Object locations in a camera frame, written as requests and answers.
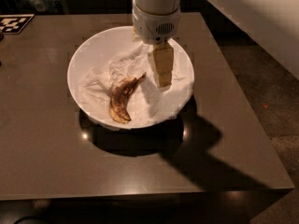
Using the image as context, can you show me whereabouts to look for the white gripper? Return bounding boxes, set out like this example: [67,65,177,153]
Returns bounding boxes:
[132,1,180,88]

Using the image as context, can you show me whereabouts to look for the brown overripe banana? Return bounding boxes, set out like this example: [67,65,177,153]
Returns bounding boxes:
[109,73,147,124]

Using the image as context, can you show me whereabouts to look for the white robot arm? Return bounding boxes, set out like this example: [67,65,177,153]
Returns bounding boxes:
[132,0,299,78]

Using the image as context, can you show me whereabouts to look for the white bowl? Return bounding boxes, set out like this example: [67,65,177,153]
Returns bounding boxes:
[66,25,195,131]

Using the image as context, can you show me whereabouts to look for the white crumpled paper towel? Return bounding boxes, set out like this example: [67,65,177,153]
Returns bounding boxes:
[78,41,194,129]

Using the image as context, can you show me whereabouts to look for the black white fiducial marker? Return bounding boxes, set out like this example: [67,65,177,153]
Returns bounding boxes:
[0,14,35,35]

